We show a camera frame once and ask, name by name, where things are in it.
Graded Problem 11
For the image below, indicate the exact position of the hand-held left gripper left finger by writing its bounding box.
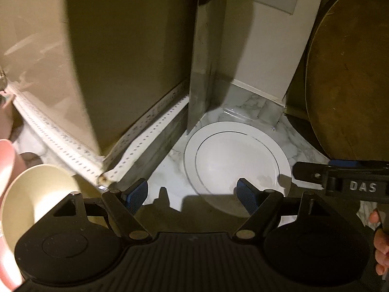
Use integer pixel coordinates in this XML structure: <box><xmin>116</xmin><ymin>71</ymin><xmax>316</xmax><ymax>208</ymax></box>
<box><xmin>52</xmin><ymin>179</ymin><xmax>154</xmax><ymax>240</ymax></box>

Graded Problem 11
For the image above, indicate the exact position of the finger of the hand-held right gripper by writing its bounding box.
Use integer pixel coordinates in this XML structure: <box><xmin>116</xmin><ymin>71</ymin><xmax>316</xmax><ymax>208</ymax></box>
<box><xmin>292</xmin><ymin>159</ymin><xmax>359</xmax><ymax>189</ymax></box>

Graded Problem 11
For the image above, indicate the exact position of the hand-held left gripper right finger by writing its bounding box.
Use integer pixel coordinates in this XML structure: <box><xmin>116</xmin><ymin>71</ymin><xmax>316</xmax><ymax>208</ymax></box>
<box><xmin>232</xmin><ymin>178</ymin><xmax>327</xmax><ymax>240</ymax></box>

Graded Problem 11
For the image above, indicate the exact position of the white round plate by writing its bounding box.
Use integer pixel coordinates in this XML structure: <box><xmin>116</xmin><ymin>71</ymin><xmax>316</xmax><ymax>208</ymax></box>
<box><xmin>183</xmin><ymin>121</ymin><xmax>289</xmax><ymax>218</ymax></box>

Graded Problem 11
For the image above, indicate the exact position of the pink bowl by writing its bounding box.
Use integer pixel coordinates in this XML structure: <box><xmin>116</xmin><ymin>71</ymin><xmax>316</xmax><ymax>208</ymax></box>
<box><xmin>0</xmin><ymin>139</ymin><xmax>27</xmax><ymax>291</ymax></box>

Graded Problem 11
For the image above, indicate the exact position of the person's right hand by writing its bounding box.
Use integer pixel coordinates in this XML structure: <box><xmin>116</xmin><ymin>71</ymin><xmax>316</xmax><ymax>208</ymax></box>
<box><xmin>369</xmin><ymin>208</ymin><xmax>389</xmax><ymax>276</ymax></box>

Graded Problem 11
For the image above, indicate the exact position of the white music-note trim strip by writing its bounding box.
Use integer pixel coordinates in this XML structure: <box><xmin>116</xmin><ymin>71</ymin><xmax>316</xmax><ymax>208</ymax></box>
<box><xmin>4</xmin><ymin>79</ymin><xmax>191</xmax><ymax>189</ymax></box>

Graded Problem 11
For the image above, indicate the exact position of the cream bowl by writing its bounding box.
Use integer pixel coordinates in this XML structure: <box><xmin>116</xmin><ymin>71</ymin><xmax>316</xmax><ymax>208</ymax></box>
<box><xmin>0</xmin><ymin>164</ymin><xmax>81</xmax><ymax>251</ymax></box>

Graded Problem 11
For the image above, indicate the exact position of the round wooden board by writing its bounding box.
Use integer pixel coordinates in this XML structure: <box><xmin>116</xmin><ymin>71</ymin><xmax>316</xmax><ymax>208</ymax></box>
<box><xmin>305</xmin><ymin>0</ymin><xmax>389</xmax><ymax>162</ymax></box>

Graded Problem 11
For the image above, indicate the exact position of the white vented panel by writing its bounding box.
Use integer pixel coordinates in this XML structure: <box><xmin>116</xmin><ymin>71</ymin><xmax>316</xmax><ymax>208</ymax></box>
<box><xmin>213</xmin><ymin>0</ymin><xmax>328</xmax><ymax>128</ymax></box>

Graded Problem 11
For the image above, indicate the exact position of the grey metal column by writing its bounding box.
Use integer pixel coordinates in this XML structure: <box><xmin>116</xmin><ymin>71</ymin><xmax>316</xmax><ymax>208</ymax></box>
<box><xmin>187</xmin><ymin>0</ymin><xmax>227</xmax><ymax>135</ymax></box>

